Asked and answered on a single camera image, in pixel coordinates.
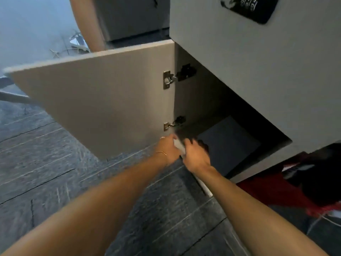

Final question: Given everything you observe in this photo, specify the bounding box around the person's left hand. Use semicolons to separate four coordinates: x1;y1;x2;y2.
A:
156;134;182;166

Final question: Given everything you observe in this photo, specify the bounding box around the person's right hand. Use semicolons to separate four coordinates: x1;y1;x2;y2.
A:
182;138;213;174

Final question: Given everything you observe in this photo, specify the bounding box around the white long strip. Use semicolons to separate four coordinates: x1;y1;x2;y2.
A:
173;138;214;198

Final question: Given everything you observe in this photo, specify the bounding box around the person's right forearm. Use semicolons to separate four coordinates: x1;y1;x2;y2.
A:
192;166;330;256

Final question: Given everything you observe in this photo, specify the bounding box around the person's left forearm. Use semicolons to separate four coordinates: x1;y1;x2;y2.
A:
0;154;175;256

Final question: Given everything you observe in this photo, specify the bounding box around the metal door hinge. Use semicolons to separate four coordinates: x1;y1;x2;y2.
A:
163;63;197;90
163;116;186;132

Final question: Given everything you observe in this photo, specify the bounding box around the grey sheet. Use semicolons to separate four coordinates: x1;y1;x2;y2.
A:
198;116;262;177

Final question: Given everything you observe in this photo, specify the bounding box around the beige cabinet door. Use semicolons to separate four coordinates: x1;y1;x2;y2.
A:
3;39;176;161

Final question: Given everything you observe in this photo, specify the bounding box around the light grey cabinet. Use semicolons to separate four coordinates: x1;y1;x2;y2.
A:
169;0;341;184

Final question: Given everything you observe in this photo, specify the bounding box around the red and black bag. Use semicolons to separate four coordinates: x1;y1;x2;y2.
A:
237;141;341;219

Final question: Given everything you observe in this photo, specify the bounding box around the shiny branch decoration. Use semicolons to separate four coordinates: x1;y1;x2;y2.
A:
50;30;90;59

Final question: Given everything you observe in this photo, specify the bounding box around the tan curved panel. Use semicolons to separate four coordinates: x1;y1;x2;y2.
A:
69;0;107;53

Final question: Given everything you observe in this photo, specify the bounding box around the black combination lock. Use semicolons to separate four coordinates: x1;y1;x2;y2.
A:
220;0;280;25

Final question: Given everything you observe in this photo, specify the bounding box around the white cable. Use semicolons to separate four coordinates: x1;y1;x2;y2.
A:
306;210;341;235

